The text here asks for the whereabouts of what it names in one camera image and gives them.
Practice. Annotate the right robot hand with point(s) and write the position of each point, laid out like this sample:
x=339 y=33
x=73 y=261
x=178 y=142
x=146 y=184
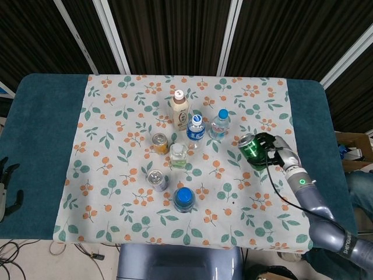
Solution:
x=287 y=156

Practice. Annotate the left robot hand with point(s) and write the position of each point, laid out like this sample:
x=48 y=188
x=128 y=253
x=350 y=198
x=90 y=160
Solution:
x=2 y=198

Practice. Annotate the green beer can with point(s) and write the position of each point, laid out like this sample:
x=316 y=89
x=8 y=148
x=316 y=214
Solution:
x=251 y=148

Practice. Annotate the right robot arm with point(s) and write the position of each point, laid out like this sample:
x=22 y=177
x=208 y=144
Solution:
x=309 y=198

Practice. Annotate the cardboard box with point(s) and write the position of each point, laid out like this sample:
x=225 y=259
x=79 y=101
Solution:
x=355 y=143

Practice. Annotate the clear water bottle blue cap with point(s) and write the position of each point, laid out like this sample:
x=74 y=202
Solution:
x=218 y=126

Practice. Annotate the teal table cover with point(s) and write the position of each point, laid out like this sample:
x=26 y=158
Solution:
x=43 y=131

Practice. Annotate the person leg in jeans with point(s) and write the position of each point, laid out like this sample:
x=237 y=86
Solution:
x=361 y=186

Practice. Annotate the water bottle blue label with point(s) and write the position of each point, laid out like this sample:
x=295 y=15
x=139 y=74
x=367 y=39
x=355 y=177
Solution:
x=195 y=132

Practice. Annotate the white shoe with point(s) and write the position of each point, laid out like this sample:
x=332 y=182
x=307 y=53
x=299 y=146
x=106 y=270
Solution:
x=288 y=256

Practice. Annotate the small clear bottle white cap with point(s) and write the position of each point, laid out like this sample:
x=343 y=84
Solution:
x=178 y=157

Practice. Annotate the black floor connector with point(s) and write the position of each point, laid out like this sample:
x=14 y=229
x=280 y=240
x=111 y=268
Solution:
x=98 y=256

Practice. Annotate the blue sports drink bottle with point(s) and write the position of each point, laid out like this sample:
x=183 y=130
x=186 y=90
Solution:
x=183 y=199

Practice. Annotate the milk tea bottle white cap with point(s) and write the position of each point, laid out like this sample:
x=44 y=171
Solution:
x=180 y=113

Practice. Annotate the floral orange leaf tablecloth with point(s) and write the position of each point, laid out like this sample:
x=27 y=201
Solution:
x=116 y=204

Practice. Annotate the orange drink can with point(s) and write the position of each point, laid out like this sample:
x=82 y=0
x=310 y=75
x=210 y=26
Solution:
x=160 y=145

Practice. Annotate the white and blue can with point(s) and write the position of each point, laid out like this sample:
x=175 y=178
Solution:
x=157 y=181

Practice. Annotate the blue-grey robot torso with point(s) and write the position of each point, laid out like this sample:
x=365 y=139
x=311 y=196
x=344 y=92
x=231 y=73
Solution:
x=175 y=262

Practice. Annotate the white frame post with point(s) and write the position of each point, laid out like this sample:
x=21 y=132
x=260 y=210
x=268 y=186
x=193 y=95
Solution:
x=77 y=38
x=230 y=38
x=112 y=38
x=346 y=64

